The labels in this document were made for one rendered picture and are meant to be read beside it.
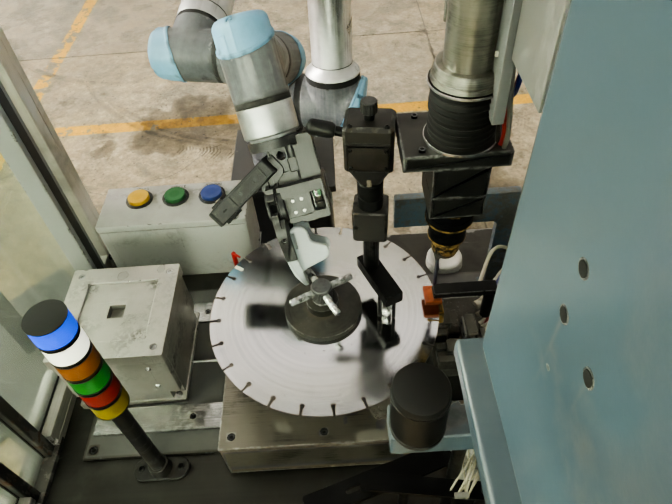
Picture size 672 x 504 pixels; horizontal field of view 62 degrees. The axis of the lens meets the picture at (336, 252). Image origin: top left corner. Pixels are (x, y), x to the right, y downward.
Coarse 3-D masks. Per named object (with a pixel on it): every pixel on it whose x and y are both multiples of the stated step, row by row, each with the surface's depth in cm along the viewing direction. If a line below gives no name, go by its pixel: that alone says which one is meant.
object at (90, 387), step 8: (104, 360) 65; (104, 368) 64; (96, 376) 63; (104, 376) 64; (72, 384) 62; (80, 384) 62; (88, 384) 62; (96, 384) 63; (104, 384) 64; (80, 392) 63; (88, 392) 63; (96, 392) 64
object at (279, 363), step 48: (336, 240) 89; (240, 288) 84; (288, 288) 83; (240, 336) 78; (288, 336) 77; (384, 336) 77; (432, 336) 76; (240, 384) 73; (288, 384) 73; (336, 384) 72; (384, 384) 72
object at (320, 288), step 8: (312, 272) 79; (312, 280) 78; (320, 280) 77; (328, 280) 77; (336, 280) 77; (344, 280) 78; (312, 288) 76; (320, 288) 76; (328, 288) 76; (304, 296) 76; (312, 296) 76; (320, 296) 76; (328, 296) 76; (296, 304) 76; (320, 304) 77; (328, 304) 75; (336, 312) 74
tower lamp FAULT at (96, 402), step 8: (112, 376) 66; (112, 384) 66; (120, 384) 68; (104, 392) 65; (112, 392) 66; (88, 400) 65; (96, 400) 65; (104, 400) 65; (112, 400) 66; (96, 408) 66
